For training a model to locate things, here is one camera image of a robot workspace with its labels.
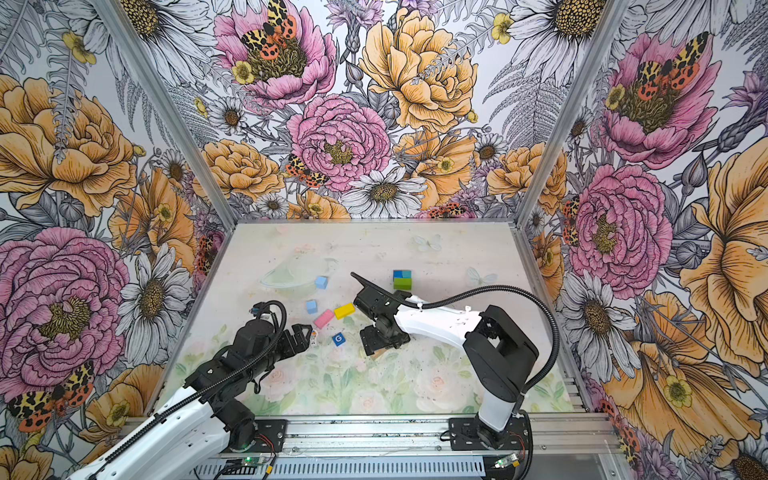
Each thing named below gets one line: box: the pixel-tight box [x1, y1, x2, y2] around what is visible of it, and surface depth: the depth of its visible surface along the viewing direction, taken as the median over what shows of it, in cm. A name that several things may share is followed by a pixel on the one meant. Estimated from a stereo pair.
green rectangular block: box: [393, 278, 413, 291], surface depth 104 cm
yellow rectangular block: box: [334, 303, 357, 320], surface depth 99 cm
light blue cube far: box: [315, 276, 329, 290], surface depth 104 cm
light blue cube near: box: [306, 299, 318, 315], surface depth 99 cm
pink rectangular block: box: [313, 309, 334, 330], surface depth 96 cm
